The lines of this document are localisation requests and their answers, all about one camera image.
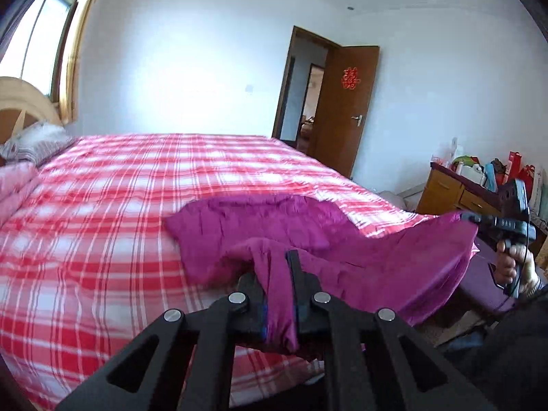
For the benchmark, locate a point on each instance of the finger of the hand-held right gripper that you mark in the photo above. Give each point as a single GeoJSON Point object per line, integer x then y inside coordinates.
{"type": "Point", "coordinates": [475, 218]}

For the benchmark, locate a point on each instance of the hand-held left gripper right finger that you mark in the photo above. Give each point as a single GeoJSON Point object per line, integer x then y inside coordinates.
{"type": "Point", "coordinates": [299, 299]}

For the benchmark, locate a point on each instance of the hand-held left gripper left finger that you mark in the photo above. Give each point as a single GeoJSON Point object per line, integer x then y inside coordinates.
{"type": "Point", "coordinates": [252, 312]}

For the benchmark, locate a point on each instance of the purple quilted jacket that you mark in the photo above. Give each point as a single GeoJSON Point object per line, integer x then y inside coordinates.
{"type": "Point", "coordinates": [364, 261]}

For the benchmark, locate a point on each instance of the person's right forearm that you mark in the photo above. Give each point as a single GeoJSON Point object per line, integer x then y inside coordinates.
{"type": "Point", "coordinates": [537, 284]}

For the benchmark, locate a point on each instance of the person's right hand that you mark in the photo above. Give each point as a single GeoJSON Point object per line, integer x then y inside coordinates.
{"type": "Point", "coordinates": [509, 265]}

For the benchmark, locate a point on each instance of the wooden cabinet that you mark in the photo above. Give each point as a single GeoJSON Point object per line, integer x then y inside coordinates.
{"type": "Point", "coordinates": [441, 192]}

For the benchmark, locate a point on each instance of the blue cloth item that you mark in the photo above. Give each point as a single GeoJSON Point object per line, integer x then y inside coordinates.
{"type": "Point", "coordinates": [491, 177]}

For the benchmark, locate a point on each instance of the white plastic bag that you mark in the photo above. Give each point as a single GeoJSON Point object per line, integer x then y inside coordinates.
{"type": "Point", "coordinates": [473, 174]}

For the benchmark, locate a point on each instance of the red gift bag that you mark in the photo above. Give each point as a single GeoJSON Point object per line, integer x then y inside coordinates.
{"type": "Point", "coordinates": [528, 177]}
{"type": "Point", "coordinates": [514, 165]}

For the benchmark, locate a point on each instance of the green packet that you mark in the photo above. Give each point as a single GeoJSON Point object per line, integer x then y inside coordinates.
{"type": "Point", "coordinates": [466, 161]}

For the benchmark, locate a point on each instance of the white bottle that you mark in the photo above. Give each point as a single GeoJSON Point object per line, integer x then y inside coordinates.
{"type": "Point", "coordinates": [453, 152]}

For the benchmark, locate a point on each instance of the cardboard piece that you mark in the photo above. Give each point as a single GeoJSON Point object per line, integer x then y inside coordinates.
{"type": "Point", "coordinates": [458, 329]}

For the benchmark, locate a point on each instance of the person's dark clothing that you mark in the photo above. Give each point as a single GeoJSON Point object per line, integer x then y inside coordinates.
{"type": "Point", "coordinates": [505, 351]}

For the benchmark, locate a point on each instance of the brown wooden door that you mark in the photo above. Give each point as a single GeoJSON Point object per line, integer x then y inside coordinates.
{"type": "Point", "coordinates": [338, 137]}

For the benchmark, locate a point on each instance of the bed with red plaid sheet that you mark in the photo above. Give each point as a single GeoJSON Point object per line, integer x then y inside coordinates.
{"type": "Point", "coordinates": [107, 222]}

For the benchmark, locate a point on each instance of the red paper door decoration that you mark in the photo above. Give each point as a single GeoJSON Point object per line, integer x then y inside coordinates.
{"type": "Point", "coordinates": [350, 78]}

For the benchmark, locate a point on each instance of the pink floral folded quilt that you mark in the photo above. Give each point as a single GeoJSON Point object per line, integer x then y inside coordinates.
{"type": "Point", "coordinates": [13, 184]}

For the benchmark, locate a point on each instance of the striped pillow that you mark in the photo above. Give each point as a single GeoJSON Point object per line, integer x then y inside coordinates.
{"type": "Point", "coordinates": [38, 141]}

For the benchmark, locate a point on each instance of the yellow curtain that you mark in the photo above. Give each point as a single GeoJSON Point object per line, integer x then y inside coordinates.
{"type": "Point", "coordinates": [72, 60]}

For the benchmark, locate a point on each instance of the cream and wood headboard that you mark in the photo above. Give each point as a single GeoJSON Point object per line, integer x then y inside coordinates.
{"type": "Point", "coordinates": [25, 98]}

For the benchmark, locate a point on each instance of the window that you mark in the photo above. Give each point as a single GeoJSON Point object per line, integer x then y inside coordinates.
{"type": "Point", "coordinates": [38, 47]}

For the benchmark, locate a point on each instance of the dark wooden door frame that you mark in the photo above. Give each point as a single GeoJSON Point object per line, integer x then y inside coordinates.
{"type": "Point", "coordinates": [284, 90]}

